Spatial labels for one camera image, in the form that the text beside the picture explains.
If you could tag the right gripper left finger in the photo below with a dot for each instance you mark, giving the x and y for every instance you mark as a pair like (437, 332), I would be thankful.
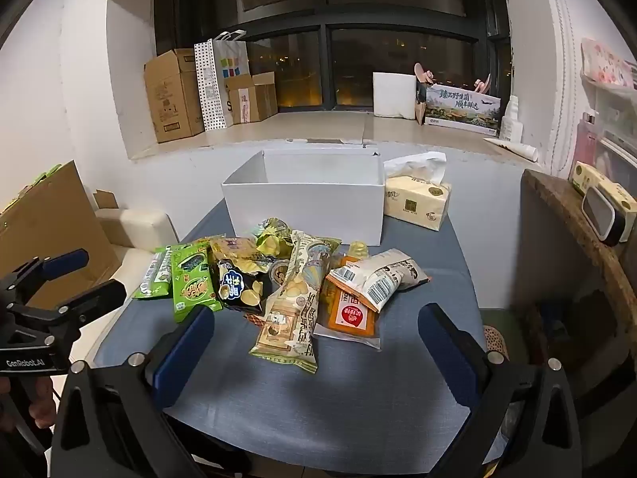
(173, 359)

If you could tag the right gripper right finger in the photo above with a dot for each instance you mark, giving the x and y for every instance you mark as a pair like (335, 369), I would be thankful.
(457, 355)

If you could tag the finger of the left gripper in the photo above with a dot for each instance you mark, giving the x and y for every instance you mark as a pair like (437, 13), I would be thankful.
(94, 303)
(56, 267)

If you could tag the green striped snack bag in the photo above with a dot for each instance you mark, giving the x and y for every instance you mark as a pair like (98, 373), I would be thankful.
(157, 281)

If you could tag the green seaweed snack bag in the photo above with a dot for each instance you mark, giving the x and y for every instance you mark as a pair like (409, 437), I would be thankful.
(192, 280)

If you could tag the black potato chip bag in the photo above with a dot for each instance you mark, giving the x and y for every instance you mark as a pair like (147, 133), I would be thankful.
(242, 274)

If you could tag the long cream cracker pack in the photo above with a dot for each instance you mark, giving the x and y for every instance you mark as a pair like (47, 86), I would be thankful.
(285, 337)

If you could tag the white barcode snack bag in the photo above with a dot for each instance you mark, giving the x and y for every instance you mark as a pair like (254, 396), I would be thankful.
(374, 280)

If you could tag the orange snack packet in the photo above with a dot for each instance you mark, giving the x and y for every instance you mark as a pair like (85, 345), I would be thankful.
(342, 317)

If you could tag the small jelly cup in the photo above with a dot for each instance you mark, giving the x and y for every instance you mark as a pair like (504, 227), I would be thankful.
(277, 273)

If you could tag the yellow-green chip bag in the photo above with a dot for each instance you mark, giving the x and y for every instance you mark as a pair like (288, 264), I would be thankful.
(272, 237)

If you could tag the person's left hand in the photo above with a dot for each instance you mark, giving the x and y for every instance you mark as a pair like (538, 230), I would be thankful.
(42, 408)

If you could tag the brown cardboard sheet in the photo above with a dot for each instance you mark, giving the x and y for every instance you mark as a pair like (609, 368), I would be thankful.
(52, 219)

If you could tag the wooden side shelf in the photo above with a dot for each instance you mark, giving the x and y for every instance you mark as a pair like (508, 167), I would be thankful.
(559, 195)

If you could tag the yellow tissue pack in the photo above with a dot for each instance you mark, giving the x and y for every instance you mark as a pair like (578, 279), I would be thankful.
(415, 191)

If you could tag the white alarm clock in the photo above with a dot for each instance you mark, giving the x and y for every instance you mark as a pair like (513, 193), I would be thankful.
(610, 219)

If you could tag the white open storage box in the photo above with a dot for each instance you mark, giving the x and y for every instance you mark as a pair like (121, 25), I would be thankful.
(324, 191)

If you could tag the tall brown cardboard box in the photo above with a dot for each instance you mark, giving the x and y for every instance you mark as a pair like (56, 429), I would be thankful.
(173, 96)

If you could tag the yellow tissue box on shelf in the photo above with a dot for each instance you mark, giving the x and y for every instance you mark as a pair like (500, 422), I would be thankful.
(585, 177)

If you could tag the white plastic bottle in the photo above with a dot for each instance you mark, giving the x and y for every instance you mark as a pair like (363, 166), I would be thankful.
(511, 128)

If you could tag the small open cardboard box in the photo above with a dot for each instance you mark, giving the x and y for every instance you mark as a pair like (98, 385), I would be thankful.
(252, 98)

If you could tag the printed landscape carton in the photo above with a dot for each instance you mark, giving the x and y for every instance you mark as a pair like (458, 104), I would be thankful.
(449, 106)

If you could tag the white dotted paper bag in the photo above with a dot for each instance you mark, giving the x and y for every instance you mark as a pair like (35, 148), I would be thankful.
(216, 61)

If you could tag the clear drawer organizer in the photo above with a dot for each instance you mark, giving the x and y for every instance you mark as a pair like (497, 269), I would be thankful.
(607, 130)

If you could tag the white foam box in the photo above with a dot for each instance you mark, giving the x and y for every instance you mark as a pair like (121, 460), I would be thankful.
(394, 95)

